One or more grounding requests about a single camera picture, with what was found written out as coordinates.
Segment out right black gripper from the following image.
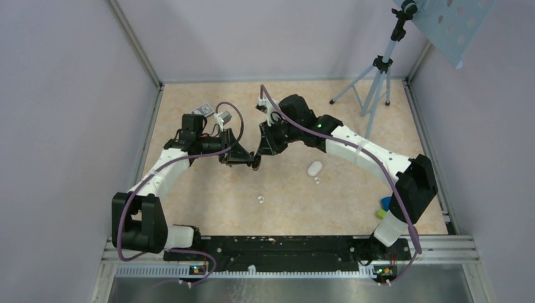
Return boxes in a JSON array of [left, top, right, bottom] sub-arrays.
[[257, 117, 302, 157]]

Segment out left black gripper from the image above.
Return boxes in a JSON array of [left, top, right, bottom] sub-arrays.
[[196, 128, 254, 165]]

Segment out black charging case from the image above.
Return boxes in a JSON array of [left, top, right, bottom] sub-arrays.
[[251, 155, 262, 171]]

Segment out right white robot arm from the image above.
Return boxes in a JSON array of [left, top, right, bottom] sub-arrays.
[[256, 94, 438, 260]]

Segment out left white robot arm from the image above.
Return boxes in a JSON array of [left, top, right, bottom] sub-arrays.
[[112, 114, 261, 261]]

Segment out white charging case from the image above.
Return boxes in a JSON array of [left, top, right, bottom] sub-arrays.
[[307, 161, 323, 177]]

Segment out card deck box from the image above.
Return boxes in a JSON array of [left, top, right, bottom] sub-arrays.
[[191, 103, 215, 117]]

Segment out light blue tripod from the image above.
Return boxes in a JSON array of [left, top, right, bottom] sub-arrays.
[[329, 0, 419, 139]]

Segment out blue toy block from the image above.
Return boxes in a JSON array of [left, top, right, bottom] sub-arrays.
[[380, 196, 391, 211]]

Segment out green cube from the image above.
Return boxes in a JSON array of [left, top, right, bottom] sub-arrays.
[[375, 209, 387, 220]]

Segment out perforated blue panel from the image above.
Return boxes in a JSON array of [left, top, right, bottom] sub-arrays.
[[393, 0, 496, 69]]

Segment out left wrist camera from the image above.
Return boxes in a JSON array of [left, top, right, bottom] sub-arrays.
[[215, 110, 232, 128]]

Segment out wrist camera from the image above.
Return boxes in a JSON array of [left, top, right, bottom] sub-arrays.
[[215, 110, 232, 128], [256, 97, 282, 127]]

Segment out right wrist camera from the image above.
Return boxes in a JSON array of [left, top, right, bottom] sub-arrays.
[[256, 97, 282, 127]]

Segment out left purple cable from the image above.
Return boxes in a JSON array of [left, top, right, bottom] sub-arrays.
[[116, 101, 245, 287]]

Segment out purple cable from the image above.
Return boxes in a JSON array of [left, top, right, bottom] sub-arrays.
[[116, 101, 245, 287], [259, 84, 423, 285]]

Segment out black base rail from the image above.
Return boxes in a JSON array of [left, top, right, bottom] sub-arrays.
[[163, 235, 411, 273]]

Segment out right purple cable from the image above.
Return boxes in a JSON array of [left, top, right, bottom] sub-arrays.
[[259, 84, 423, 285]]

